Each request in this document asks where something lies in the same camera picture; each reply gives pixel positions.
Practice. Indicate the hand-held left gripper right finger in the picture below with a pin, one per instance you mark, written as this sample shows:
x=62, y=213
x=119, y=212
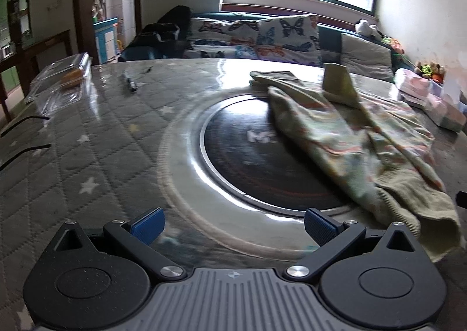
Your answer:
x=321, y=228

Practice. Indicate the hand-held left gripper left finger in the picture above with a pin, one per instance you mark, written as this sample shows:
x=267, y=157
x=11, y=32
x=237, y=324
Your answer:
x=147, y=227

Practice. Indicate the green patterned shirt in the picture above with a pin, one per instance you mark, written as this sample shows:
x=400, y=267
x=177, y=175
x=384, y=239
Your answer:
x=346, y=133

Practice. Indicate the black round induction cooktop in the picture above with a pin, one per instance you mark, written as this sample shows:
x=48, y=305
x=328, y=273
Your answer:
x=237, y=155

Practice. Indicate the black pen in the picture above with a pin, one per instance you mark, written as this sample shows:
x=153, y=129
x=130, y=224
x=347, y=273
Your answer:
x=130, y=83

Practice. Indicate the clear plastic container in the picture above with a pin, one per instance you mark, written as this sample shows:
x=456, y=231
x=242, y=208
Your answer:
x=54, y=91

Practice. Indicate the grey cushion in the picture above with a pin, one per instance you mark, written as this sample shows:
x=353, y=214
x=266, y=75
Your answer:
x=366, y=57

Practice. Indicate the white paper sheet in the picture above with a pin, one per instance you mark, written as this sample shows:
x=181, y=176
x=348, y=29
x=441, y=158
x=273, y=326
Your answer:
x=451, y=91

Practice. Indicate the blue and white cabinet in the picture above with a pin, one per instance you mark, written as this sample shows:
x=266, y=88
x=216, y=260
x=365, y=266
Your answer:
x=105, y=40

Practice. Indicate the pile of small colourful toys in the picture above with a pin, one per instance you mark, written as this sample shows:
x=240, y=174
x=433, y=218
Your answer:
x=430, y=71

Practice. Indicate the teal sofa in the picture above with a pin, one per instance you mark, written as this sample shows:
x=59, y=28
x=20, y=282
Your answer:
x=328, y=33

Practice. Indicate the black bag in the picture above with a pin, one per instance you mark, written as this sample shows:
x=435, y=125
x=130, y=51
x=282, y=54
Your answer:
x=164, y=29

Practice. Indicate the white plush toy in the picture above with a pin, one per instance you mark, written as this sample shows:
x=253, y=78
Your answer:
x=366, y=28

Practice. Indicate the dark wooden shelf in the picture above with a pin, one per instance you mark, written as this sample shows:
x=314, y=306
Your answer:
x=16, y=13

